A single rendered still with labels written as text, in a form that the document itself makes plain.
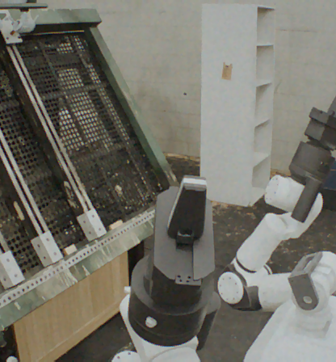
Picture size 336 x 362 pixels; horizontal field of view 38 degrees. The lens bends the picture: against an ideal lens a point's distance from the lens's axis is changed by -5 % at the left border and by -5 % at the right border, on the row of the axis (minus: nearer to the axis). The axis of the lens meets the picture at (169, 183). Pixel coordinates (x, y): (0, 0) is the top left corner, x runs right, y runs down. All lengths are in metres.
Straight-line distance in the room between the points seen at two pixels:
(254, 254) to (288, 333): 0.36
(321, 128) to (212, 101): 4.08
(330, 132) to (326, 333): 0.44
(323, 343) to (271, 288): 0.34
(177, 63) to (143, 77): 0.59
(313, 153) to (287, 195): 0.11
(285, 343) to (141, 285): 0.36
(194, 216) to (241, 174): 4.70
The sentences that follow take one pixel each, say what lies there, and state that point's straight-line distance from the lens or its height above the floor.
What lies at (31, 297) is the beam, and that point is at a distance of 1.99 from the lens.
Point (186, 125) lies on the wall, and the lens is 6.90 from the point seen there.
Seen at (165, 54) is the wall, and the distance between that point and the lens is 6.93.
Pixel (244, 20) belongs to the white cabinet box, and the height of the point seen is 1.89.
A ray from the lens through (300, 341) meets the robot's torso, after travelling 0.84.
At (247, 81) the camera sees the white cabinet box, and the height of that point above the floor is 1.29.
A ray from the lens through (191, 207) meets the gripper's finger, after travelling 0.44.
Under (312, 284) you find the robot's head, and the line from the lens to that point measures 0.78.
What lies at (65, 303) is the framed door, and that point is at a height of 0.53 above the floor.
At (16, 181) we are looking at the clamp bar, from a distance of 2.10.
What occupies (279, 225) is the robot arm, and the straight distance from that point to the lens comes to 1.16.
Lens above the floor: 1.85
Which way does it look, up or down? 18 degrees down
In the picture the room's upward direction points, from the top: straight up
